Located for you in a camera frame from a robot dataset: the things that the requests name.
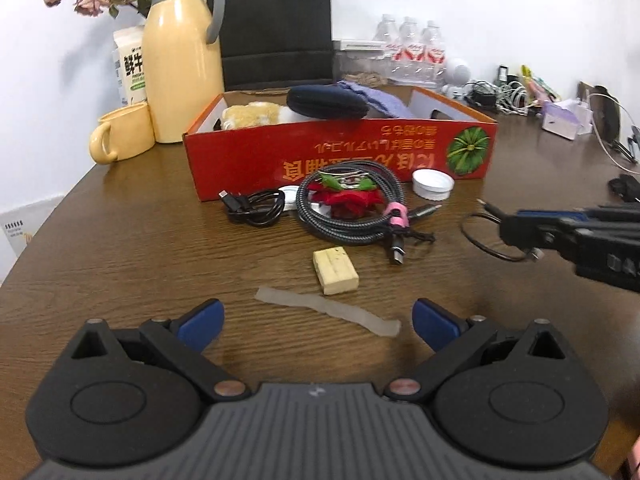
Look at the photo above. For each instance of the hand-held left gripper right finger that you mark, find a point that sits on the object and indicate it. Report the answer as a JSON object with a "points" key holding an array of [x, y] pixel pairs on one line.
{"points": [[432, 322]]}

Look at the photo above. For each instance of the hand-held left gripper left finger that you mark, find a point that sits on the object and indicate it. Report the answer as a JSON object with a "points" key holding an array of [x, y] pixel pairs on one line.
{"points": [[205, 322]]}

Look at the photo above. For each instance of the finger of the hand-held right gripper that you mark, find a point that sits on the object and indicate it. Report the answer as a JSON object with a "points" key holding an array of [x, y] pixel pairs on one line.
{"points": [[550, 214], [520, 232]]}

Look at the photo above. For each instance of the white bottle cap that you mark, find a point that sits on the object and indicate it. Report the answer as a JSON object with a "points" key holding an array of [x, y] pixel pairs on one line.
{"points": [[432, 182]]}

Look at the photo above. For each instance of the red artificial flower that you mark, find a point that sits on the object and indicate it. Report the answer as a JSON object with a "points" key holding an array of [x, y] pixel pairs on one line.
{"points": [[350, 202]]}

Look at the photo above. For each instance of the red cardboard box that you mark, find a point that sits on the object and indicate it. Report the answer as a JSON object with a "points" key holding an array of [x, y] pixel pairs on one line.
{"points": [[250, 160]]}

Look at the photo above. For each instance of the small black adapter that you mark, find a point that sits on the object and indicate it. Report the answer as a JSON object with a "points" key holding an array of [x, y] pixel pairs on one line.
{"points": [[625, 187]]}

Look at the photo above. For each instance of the purple tissue box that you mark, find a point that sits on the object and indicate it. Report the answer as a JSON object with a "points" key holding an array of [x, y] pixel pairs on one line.
{"points": [[565, 120]]}

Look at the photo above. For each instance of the beige rectangular block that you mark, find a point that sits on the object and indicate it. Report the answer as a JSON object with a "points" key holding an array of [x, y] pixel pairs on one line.
{"points": [[337, 270]]}

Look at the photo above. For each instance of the strip of tape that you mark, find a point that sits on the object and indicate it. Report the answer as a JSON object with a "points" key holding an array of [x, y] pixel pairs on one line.
{"points": [[325, 305]]}

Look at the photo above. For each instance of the dark brown pouch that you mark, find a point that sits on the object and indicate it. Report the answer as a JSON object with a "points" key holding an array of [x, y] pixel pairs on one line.
{"points": [[607, 110]]}

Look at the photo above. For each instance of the colourful packets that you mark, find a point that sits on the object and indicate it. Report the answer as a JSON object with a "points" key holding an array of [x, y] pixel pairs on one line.
{"points": [[540, 85]]}

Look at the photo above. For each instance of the purple cloth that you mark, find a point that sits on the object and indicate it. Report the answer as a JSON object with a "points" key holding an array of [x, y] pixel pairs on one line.
{"points": [[385, 100]]}

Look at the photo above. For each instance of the yellow mug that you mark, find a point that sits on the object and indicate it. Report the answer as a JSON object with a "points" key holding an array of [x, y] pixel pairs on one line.
{"points": [[127, 132]]}

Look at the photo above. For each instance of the beige plush toy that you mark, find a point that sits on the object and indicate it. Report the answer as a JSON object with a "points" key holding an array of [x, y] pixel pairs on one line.
{"points": [[250, 115]]}

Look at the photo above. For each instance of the navy zip pouch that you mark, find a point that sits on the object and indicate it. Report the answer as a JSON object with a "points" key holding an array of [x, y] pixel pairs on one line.
{"points": [[325, 102]]}

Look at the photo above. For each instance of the clear container with white lid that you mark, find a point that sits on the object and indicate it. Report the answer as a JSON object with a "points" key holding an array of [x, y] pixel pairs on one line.
{"points": [[360, 60]]}

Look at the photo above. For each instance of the yellow thermos jug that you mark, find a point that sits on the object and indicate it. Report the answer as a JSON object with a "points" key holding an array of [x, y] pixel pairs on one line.
{"points": [[180, 70]]}

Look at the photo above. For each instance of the white milk carton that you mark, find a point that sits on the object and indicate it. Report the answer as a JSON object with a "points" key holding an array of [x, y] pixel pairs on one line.
{"points": [[130, 70]]}

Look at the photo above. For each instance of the black paper bag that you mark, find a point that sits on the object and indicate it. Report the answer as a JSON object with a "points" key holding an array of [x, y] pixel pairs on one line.
{"points": [[280, 35]]}

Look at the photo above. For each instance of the white round camera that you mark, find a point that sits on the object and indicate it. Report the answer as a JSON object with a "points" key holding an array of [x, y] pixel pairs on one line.
{"points": [[457, 70]]}

